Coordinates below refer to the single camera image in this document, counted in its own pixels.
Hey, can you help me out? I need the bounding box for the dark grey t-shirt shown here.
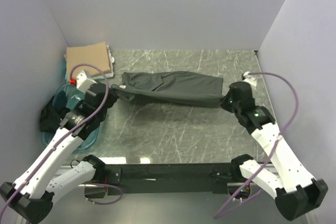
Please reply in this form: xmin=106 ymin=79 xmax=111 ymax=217
xmin=111 ymin=71 xmax=223 ymax=108

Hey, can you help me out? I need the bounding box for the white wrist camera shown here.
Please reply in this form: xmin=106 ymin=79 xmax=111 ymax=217
xmin=69 ymin=70 xmax=97 ymax=93
xmin=242 ymin=71 xmax=260 ymax=88

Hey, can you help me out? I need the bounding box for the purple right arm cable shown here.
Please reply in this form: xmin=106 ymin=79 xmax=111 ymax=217
xmin=213 ymin=71 xmax=300 ymax=220

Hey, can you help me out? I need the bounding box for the clear blue plastic bin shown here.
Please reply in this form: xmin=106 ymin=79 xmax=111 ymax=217
xmin=51 ymin=82 xmax=100 ymax=153

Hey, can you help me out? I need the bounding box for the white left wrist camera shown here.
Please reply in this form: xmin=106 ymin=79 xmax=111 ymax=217
xmin=69 ymin=70 xmax=97 ymax=93

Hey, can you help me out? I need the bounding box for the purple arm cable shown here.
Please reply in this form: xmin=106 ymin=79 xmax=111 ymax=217
xmin=0 ymin=62 xmax=124 ymax=217
xmin=213 ymin=71 xmax=300 ymax=220

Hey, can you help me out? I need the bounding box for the folded tan t-shirt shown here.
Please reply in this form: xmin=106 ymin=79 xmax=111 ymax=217
xmin=65 ymin=43 xmax=103 ymax=79

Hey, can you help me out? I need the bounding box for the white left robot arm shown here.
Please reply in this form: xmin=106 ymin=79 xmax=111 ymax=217
xmin=1 ymin=83 xmax=118 ymax=223

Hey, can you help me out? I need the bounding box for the black t-shirt in bin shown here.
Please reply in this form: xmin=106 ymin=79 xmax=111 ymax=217
xmin=39 ymin=97 xmax=70 ymax=133

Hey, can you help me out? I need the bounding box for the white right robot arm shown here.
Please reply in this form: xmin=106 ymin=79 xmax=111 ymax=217
xmin=221 ymin=81 xmax=328 ymax=221

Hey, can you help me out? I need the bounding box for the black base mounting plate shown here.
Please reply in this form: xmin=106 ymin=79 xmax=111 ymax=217
xmin=99 ymin=163 xmax=237 ymax=196

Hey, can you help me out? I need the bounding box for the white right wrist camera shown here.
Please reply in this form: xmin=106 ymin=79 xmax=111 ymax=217
xmin=242 ymin=71 xmax=260 ymax=88

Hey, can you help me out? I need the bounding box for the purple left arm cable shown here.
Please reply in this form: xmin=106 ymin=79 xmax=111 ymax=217
xmin=0 ymin=62 xmax=124 ymax=217

